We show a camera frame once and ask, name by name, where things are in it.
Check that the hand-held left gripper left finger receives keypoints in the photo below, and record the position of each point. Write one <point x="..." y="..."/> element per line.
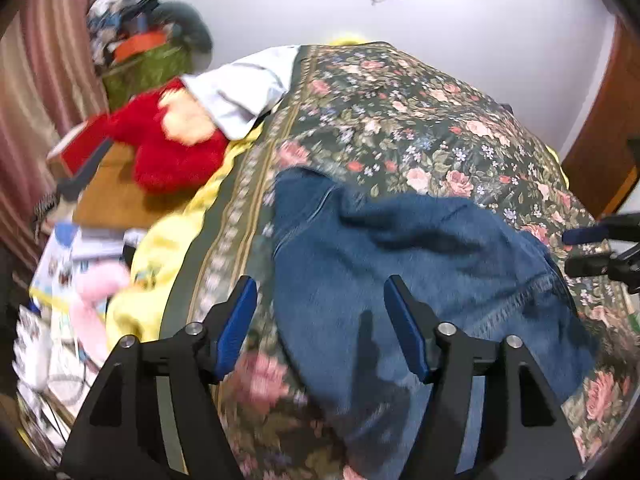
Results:
<point x="237" y="327"/>

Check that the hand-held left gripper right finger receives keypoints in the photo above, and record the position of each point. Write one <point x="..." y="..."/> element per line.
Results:
<point x="407" y="330"/>

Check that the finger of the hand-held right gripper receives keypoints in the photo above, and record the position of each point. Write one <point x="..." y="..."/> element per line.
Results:
<point x="582" y="235"/>
<point x="590" y="266"/>

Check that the blue denim jeans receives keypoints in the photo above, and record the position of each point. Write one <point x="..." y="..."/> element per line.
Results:
<point x="400" y="240"/>

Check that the pile of mixed clothes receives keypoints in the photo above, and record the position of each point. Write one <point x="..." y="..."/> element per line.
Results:
<point x="120" y="10"/>

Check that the wooden door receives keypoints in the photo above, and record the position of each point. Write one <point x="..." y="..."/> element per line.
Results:
<point x="605" y="135"/>

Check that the yellow bed sheet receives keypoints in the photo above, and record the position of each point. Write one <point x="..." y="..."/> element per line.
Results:
<point x="165" y="255"/>

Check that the pink plush toy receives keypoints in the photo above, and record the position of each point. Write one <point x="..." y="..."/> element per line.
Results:
<point x="95" y="295"/>

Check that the brown cardboard box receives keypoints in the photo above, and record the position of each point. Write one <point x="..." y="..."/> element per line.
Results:
<point x="115" y="200"/>

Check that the red plush toy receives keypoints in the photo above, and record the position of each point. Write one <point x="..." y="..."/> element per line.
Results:
<point x="170" y="160"/>

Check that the floral bedspread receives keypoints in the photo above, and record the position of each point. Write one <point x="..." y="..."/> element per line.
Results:
<point x="400" y="110"/>

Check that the white striped cloth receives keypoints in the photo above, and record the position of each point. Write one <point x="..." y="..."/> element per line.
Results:
<point x="235" y="90"/>

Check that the red box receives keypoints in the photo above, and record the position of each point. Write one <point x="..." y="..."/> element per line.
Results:
<point x="75" y="145"/>

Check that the green basket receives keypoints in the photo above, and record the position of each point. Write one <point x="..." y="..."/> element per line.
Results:
<point x="145" y="72"/>

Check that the yellow pillow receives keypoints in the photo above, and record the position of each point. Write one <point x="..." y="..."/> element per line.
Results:
<point x="350" y="40"/>

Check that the striped pink curtain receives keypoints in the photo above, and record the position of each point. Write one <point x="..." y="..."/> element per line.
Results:
<point x="40" y="85"/>

